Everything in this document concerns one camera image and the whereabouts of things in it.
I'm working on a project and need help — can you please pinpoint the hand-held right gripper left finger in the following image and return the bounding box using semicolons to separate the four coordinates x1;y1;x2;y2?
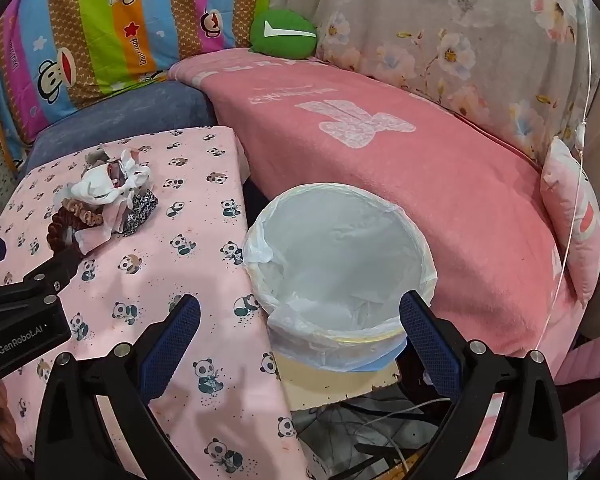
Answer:
34;294;202;480

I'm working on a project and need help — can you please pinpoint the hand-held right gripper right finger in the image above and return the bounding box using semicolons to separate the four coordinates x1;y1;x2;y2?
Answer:
399;291;570;480

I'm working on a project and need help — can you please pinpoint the brown and tan scrunchie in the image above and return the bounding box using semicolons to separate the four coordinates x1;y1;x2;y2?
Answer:
47;195;106;250

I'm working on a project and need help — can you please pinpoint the leopard print ribbon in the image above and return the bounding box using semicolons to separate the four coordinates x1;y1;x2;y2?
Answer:
121;189;159;236

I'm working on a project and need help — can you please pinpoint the trash bin with white liner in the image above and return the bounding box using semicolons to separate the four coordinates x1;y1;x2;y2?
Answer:
242;183;438;376

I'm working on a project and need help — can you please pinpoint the beige stool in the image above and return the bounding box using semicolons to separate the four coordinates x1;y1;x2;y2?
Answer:
275;350;402;412

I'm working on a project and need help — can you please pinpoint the pink panda print cloth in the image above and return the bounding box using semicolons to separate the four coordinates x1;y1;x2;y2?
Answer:
0;126;311;480

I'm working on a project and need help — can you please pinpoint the pink padded cloth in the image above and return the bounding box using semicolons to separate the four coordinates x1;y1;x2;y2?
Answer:
555;335;600;431

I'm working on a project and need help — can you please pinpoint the pink fleece blanket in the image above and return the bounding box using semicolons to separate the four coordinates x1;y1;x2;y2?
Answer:
167;50;581;361

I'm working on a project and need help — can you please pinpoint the blue sofa cushion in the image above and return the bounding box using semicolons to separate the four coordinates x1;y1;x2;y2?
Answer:
17;80;218;181

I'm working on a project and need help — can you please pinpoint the pink and white pillow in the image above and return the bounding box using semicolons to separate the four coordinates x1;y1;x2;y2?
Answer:
540;137;600;306

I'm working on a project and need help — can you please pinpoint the striped monkey print blanket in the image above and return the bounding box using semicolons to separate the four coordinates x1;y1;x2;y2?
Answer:
0;0;276;171

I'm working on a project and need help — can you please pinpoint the grey floral sheet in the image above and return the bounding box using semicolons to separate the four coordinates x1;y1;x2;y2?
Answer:
270;0;600;161

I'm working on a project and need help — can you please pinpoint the green round cushion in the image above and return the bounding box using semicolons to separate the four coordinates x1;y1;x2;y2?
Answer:
250;8;319;58

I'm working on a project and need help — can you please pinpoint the white floor cable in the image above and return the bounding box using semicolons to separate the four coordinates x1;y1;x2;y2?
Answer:
362;397;453;463

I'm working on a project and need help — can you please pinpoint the thin white cable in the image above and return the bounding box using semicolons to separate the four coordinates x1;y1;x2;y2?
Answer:
537;0;595;348

